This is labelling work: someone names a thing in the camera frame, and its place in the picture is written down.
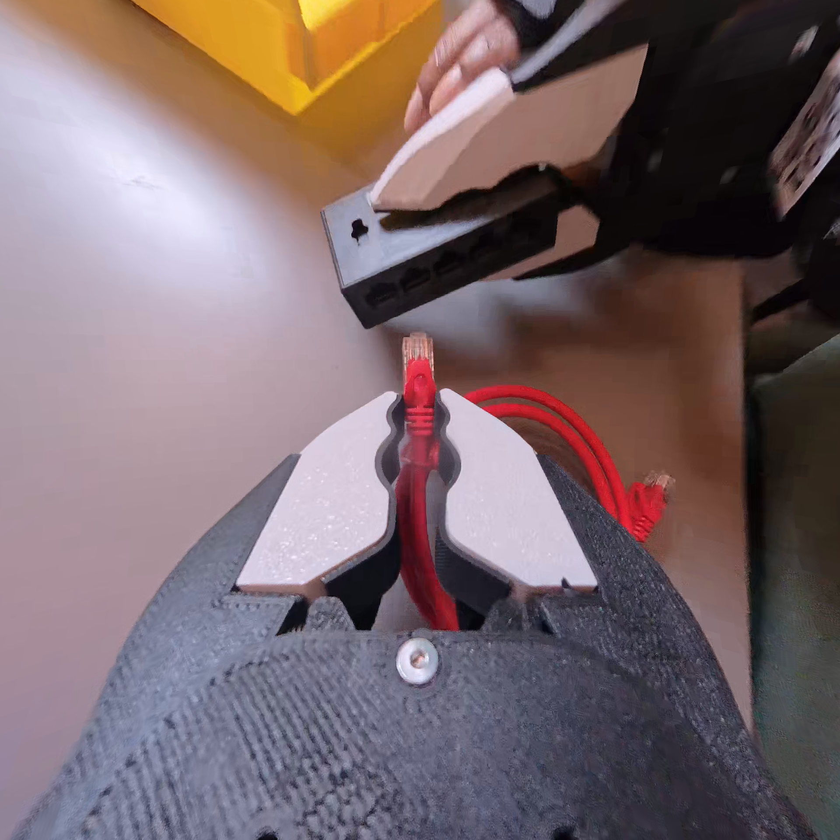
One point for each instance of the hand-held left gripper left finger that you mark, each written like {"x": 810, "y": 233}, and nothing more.
{"x": 328, "y": 499}

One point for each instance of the black network switch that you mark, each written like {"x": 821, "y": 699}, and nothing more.
{"x": 407, "y": 256}

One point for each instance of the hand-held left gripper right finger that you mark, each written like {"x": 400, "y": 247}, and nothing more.
{"x": 512, "y": 499}

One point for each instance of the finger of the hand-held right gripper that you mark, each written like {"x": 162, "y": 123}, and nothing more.
{"x": 512, "y": 138}
{"x": 564, "y": 236}

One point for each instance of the person's right hand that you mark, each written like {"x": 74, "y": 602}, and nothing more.
{"x": 459, "y": 59}

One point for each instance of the yellow plastic bin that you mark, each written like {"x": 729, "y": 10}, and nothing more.
{"x": 315, "y": 46}

